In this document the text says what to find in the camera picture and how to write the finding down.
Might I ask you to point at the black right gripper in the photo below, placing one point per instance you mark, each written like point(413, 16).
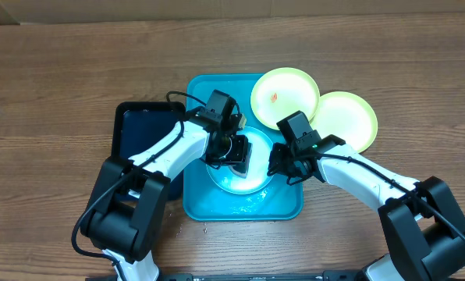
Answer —
point(279, 168)

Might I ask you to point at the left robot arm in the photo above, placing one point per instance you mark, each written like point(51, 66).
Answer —
point(125, 211)

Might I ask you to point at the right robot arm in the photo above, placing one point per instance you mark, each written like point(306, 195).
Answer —
point(423, 225)

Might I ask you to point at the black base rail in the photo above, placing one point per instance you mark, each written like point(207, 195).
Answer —
point(327, 275)

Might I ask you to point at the green scrubbing sponge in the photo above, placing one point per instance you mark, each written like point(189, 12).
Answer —
point(240, 169)

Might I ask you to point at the yellow plate with long stain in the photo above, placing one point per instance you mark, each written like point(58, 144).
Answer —
point(347, 116)

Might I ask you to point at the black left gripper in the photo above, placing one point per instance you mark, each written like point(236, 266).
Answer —
point(239, 158)

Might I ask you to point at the yellow plate with small stain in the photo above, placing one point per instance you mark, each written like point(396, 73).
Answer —
point(281, 92)

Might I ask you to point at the teal plastic tray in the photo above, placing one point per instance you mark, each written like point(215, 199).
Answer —
point(204, 200)

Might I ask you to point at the black rectangular tray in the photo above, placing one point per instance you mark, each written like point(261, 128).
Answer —
point(139, 125)

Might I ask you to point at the light blue plate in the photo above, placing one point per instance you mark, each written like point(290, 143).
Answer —
point(256, 177)

